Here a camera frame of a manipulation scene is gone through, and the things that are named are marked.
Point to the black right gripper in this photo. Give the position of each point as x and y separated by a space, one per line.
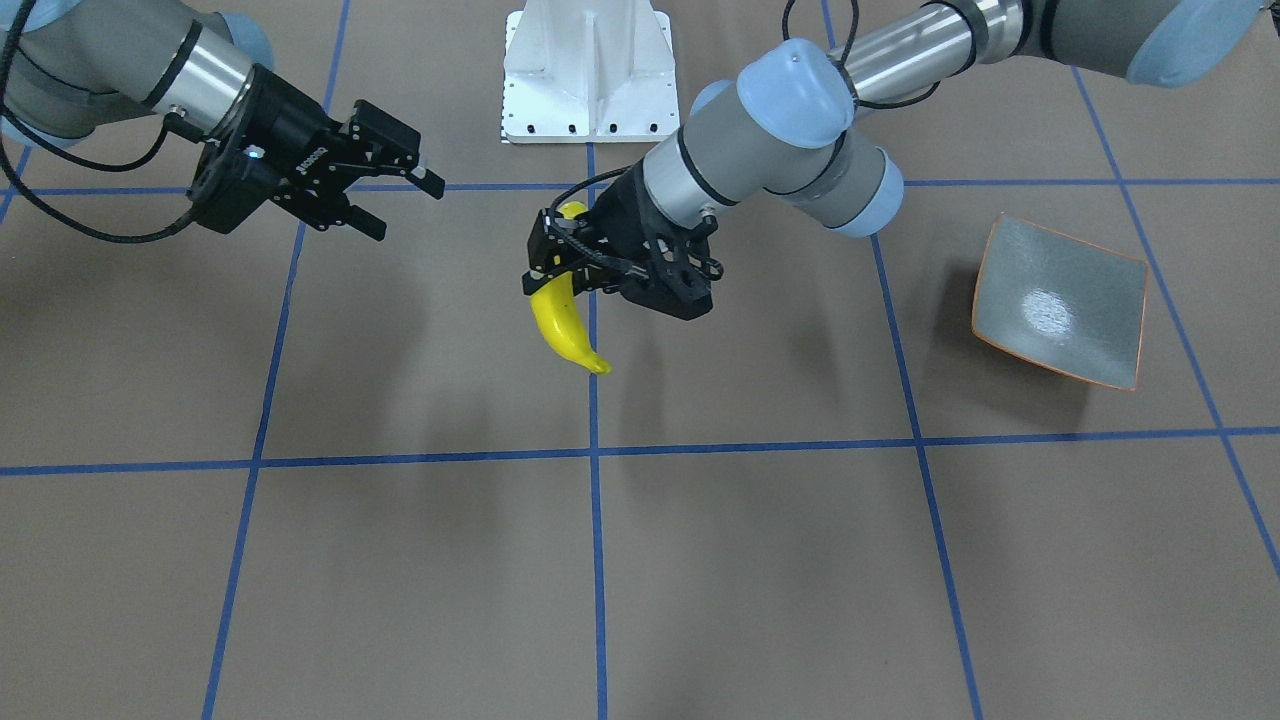
281 127

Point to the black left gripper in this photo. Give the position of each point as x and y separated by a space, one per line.
617 216

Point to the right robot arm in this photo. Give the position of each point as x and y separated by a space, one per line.
70 67

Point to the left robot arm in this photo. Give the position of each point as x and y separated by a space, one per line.
785 124

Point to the grey square plate orange rim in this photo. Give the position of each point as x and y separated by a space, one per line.
1067 305

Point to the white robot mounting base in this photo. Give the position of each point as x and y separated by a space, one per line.
588 72

